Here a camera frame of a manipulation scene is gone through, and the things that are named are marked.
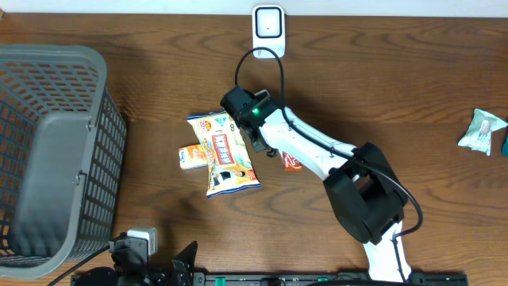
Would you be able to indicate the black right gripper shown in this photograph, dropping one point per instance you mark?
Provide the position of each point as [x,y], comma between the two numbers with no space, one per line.
[261,147]

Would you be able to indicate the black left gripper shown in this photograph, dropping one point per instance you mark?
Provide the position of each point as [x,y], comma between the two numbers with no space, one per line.
[180,277]

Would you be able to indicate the yellow white wipes packet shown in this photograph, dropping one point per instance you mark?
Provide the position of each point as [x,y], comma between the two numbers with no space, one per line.
[230,167]

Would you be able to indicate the red chocolate bar wrapper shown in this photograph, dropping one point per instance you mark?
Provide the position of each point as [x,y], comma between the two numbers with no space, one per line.
[290,164]

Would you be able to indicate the orange white snack packet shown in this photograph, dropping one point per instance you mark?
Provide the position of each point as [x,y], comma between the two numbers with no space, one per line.
[192,156]

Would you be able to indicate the mint green wipes pack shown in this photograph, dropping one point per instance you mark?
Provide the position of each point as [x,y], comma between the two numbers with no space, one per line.
[478,135]

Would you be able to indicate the blue Listerine mouthwash bottle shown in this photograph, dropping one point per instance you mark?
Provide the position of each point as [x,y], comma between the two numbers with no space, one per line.
[505,148]

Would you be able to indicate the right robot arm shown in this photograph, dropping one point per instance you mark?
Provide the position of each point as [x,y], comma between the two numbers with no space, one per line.
[366,196]

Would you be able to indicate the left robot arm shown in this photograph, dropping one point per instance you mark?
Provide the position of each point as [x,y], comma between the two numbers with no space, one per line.
[132,267]

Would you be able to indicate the white barcode scanner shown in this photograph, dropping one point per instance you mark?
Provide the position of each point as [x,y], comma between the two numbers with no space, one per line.
[268,28]

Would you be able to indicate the grey plastic shopping basket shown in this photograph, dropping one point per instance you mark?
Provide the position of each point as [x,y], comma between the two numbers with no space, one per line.
[62,147]

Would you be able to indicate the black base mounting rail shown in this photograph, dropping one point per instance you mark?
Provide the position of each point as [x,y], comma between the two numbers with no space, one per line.
[278,279]

